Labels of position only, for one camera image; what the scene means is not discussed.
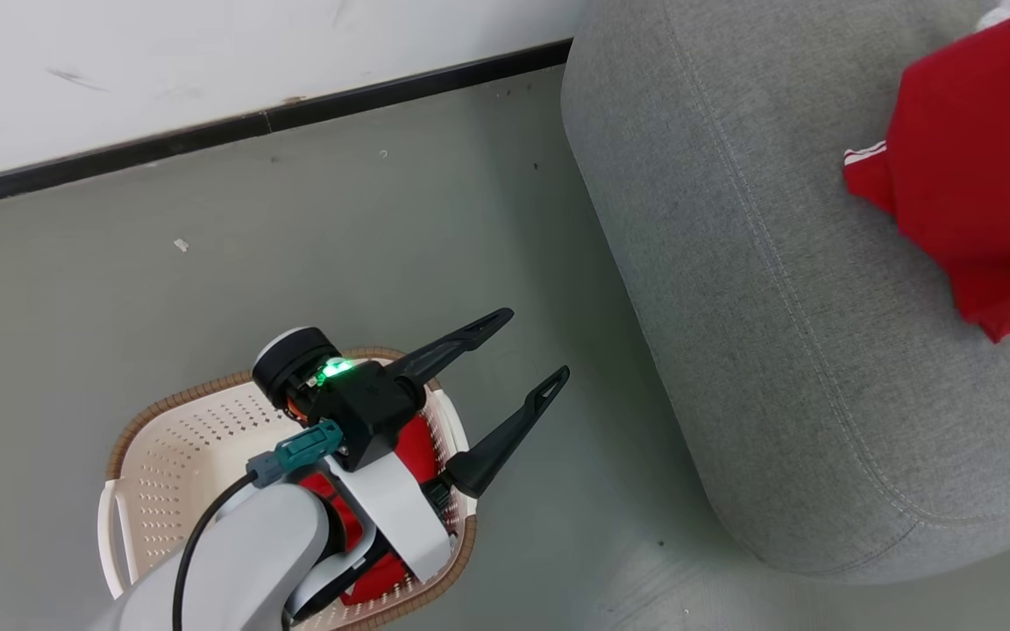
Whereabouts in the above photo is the teal cable connector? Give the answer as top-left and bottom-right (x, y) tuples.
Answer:
(246, 419), (345, 489)

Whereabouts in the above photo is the black wall baseboard strip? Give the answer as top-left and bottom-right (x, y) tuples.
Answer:
(0, 38), (576, 214)

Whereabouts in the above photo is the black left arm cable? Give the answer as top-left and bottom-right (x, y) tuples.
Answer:
(170, 469), (260, 631)

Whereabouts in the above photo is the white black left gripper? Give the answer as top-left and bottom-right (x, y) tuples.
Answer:
(251, 307), (573, 586)

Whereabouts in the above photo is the red shirt with white print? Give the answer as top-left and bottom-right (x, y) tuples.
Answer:
(295, 412), (443, 607)

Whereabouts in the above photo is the grey fabric sofa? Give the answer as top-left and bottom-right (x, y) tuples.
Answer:
(560, 0), (1010, 586)

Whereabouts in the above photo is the cream perforated laundry basket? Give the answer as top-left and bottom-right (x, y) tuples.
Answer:
(97, 346), (480, 631)

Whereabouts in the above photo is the red garment with striped cuff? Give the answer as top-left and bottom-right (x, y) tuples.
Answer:
(843, 0), (1010, 344)

